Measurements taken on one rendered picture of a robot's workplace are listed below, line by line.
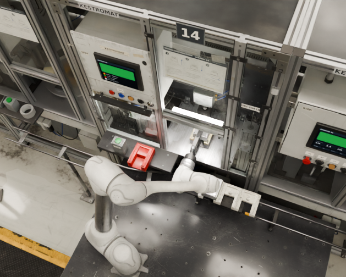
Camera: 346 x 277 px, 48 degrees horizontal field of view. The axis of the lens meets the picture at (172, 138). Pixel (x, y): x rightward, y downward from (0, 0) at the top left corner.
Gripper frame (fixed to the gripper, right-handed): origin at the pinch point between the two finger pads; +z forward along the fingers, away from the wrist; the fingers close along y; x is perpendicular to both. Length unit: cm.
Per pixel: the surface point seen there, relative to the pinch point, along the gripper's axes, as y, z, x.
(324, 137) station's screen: 63, -17, -63
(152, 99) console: 46, -14, 23
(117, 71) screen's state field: 64, -17, 40
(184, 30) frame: 101, -14, 5
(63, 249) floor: -102, -85, 85
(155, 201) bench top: -33, -42, 16
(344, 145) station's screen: 61, -17, -73
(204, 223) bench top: -32, -44, -20
